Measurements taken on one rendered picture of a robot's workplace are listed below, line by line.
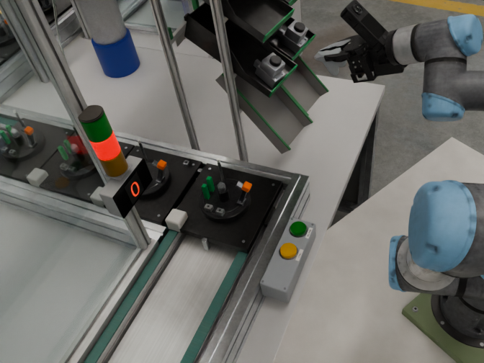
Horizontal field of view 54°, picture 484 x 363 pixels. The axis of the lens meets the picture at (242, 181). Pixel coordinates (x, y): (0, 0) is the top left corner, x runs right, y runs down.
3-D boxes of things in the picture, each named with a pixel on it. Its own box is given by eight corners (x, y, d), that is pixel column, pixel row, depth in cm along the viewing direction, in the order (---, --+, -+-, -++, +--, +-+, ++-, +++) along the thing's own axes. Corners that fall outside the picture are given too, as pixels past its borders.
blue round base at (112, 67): (147, 59, 204) (137, 27, 193) (127, 81, 195) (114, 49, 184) (117, 54, 209) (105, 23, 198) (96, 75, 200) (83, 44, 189)
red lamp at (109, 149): (125, 146, 99) (117, 128, 96) (111, 163, 97) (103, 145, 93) (106, 141, 101) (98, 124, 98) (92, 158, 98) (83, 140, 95)
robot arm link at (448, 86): (488, 117, 86) (492, 56, 87) (423, 115, 89) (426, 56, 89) (477, 123, 94) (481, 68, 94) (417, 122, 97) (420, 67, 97)
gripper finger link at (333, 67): (316, 81, 115) (348, 75, 108) (306, 59, 112) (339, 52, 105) (323, 73, 116) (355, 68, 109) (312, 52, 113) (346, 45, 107)
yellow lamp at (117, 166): (132, 163, 103) (125, 146, 99) (119, 179, 100) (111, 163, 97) (114, 158, 105) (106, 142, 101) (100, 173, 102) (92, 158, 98)
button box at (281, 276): (316, 236, 128) (315, 222, 123) (288, 304, 116) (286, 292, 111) (291, 229, 130) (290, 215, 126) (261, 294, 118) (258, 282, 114)
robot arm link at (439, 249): (454, 299, 104) (562, 276, 53) (383, 292, 108) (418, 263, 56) (454, 244, 107) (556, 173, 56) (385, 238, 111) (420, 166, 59)
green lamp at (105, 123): (117, 128, 96) (109, 109, 92) (103, 145, 93) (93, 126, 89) (97, 123, 98) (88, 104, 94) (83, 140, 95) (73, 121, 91)
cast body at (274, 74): (282, 81, 127) (291, 63, 121) (271, 88, 125) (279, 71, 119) (259, 60, 128) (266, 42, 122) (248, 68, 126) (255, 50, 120)
